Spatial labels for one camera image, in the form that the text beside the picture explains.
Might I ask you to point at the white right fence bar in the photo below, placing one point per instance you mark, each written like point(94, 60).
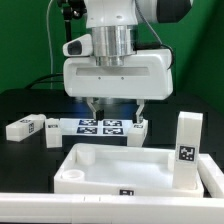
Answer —
point(211, 175)

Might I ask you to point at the white desk top panel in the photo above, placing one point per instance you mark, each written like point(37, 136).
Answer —
point(119, 170)

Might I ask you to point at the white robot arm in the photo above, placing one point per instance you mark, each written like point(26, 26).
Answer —
point(108, 62)

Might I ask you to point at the white front fence bar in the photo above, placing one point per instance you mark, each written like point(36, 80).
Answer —
point(95, 209)

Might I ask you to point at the white tag sheet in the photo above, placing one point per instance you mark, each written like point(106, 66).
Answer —
point(91, 127)

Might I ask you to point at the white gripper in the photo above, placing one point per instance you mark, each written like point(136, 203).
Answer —
point(144, 75)

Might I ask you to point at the white fence bar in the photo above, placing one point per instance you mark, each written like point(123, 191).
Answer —
point(95, 209)
point(211, 175)

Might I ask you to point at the black camera pole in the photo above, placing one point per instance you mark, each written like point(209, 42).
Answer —
point(69, 13)

